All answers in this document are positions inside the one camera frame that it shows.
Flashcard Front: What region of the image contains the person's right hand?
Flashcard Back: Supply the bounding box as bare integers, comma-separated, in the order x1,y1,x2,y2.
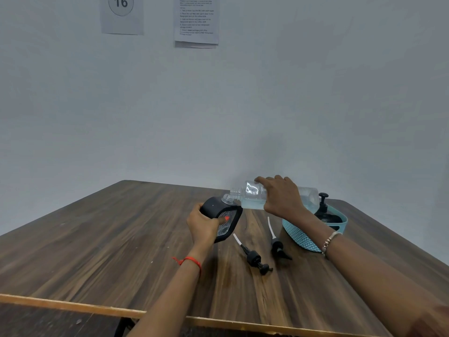
254,175,313,222

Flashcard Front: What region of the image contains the person's left hand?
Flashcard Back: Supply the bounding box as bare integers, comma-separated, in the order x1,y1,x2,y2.
187,203,231,245

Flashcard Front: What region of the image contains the black soap bottle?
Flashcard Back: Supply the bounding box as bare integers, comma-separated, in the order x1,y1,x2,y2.
199,195,243,244

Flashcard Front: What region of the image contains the clear plastic bottle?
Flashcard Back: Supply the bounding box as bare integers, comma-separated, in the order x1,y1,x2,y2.
221,180,320,211

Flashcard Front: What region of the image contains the person's left forearm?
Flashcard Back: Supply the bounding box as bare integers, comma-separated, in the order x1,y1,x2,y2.
127,242,215,337

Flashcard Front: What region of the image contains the person's right forearm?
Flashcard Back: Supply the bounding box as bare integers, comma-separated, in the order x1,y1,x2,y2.
283,211,449,337

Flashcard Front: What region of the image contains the black pump dispenser head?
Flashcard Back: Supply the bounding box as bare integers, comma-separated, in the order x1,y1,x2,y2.
267,216,293,261
232,233,274,276

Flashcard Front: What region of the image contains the teal plastic basket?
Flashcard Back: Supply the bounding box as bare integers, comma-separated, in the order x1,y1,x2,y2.
282,201,348,253

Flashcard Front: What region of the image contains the black pump bottle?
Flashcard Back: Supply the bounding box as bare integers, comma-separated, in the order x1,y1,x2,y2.
313,192,340,231

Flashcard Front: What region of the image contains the paper sheet with printed text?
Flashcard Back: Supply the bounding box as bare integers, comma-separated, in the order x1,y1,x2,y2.
174,0,220,49

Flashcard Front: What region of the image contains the paper sheet with circled number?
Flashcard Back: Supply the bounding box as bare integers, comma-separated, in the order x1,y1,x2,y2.
100,0,145,35

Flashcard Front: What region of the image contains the red thread bracelet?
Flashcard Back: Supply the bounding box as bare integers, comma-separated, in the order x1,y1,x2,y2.
172,256,203,276

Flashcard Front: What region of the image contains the beaded bracelet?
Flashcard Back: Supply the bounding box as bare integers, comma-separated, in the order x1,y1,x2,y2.
321,231,343,259

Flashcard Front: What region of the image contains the black metal table frame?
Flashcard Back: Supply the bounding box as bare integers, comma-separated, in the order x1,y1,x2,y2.
114,316,137,337

